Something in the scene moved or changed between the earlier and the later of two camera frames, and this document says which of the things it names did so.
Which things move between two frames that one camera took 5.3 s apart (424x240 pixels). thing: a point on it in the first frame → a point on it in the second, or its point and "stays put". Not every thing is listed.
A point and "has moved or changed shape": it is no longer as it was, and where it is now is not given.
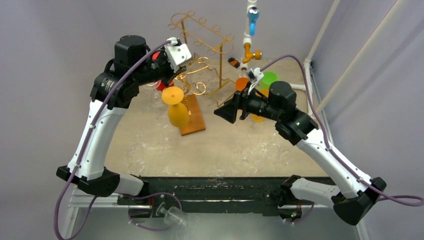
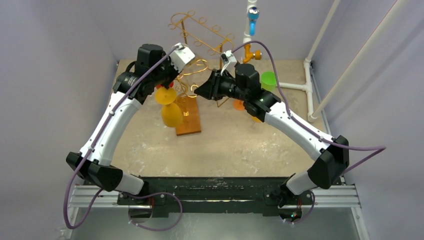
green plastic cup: [268, 77] stays put
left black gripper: [171, 75] stays put
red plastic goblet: [160, 85] stays put
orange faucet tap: [249, 55] stays put
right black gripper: [243, 105] → [215, 86]
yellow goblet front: [178, 113] has moved or changed shape
